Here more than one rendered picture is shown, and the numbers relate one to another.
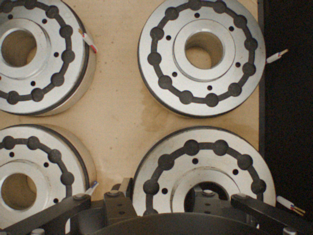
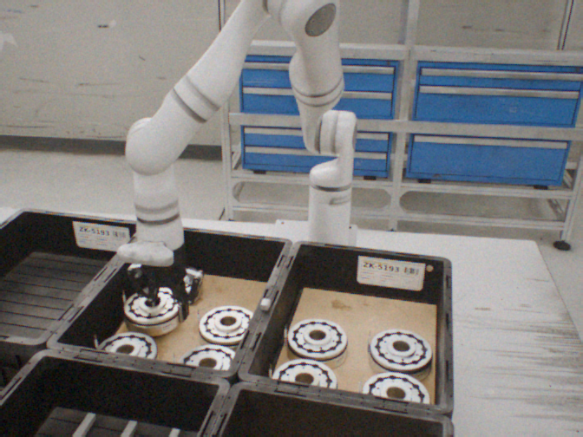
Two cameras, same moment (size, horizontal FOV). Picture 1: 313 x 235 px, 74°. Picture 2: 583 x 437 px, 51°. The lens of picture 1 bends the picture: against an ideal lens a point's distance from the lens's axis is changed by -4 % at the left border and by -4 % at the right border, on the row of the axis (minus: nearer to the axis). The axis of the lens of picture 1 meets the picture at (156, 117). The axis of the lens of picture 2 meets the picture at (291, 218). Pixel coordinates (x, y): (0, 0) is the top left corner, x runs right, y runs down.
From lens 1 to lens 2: 0.99 m
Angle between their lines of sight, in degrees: 62
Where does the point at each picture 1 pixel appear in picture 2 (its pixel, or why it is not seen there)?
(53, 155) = (209, 332)
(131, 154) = (180, 339)
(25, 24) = not seen: hidden behind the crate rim
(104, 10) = not seen: hidden behind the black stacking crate
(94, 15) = not seen: hidden behind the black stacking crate
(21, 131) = (219, 340)
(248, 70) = (108, 344)
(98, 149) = (194, 343)
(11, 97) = (220, 352)
